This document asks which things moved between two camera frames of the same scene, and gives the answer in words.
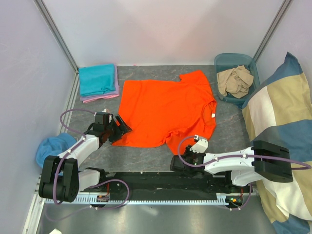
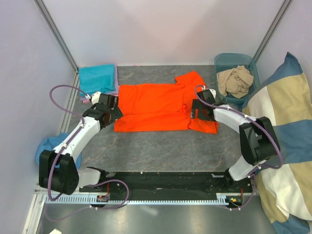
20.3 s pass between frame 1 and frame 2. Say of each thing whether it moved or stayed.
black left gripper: moved
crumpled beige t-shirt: stayed
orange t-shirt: moved
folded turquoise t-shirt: stayed
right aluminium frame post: stayed
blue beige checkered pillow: stayed
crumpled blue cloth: stayed
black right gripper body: moved
